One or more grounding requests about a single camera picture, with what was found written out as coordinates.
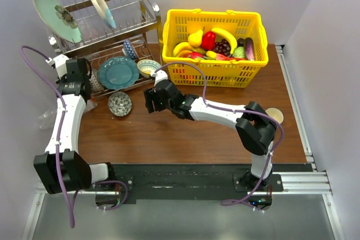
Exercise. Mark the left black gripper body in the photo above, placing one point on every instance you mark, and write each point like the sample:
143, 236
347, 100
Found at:
63, 80

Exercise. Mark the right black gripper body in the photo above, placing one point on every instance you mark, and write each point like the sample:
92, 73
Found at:
160, 105

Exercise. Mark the clear orange zip bag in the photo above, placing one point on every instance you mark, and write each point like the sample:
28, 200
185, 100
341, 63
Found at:
47, 120

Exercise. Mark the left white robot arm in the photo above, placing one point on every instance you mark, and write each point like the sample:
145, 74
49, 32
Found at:
61, 165

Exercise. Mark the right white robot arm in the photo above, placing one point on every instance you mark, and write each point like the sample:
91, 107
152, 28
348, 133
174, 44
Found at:
254, 126

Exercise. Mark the patterned cup on rack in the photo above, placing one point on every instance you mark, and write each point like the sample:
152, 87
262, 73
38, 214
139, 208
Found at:
96, 85

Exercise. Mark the yellow interior patterned bowl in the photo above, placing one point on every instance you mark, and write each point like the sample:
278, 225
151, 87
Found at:
147, 66

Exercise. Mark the teal scalloped plate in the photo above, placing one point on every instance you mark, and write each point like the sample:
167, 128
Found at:
118, 73

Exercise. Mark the black white leaf bowl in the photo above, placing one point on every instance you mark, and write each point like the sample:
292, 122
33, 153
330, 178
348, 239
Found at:
120, 104

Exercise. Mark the yellow banana bunch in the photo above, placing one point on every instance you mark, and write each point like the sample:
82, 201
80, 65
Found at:
187, 48

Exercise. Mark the red dragon fruit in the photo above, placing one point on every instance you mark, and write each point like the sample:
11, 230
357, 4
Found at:
195, 55

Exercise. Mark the steel two-tier dish rack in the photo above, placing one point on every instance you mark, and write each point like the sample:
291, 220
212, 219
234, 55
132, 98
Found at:
138, 21

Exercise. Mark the blue zigzag patterned cup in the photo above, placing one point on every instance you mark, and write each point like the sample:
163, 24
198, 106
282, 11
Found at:
129, 50

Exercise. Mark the corn cob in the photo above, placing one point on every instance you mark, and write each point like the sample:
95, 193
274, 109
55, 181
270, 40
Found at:
211, 55

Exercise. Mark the yellow pear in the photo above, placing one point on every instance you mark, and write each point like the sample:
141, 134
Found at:
195, 39

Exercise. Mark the watermelon slice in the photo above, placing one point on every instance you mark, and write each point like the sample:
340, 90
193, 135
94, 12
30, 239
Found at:
221, 57

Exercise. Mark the red bell pepper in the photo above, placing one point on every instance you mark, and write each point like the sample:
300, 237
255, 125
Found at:
208, 41

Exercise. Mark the mint green floral plate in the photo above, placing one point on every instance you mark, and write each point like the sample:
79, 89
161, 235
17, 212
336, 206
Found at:
58, 19

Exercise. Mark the dark purple grapes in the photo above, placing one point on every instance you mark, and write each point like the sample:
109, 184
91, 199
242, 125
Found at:
222, 47

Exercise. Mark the yellow plastic basket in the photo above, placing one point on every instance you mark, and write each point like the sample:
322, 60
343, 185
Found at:
180, 23

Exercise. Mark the long yellow banana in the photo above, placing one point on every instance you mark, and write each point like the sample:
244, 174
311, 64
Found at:
228, 37

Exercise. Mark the green cabbage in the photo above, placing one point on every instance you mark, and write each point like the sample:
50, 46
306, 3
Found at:
239, 52

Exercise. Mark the purple eggplant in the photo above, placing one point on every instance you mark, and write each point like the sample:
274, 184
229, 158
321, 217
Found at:
249, 49

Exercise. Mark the cream mug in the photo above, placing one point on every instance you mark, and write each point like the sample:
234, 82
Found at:
275, 114

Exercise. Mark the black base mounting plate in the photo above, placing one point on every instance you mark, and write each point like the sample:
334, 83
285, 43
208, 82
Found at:
226, 183

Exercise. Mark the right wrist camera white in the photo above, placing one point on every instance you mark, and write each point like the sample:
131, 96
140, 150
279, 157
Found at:
158, 76

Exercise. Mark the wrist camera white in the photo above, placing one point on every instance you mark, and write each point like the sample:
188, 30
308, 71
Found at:
158, 76
59, 64

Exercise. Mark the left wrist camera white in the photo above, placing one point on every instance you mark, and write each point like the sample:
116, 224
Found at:
59, 64

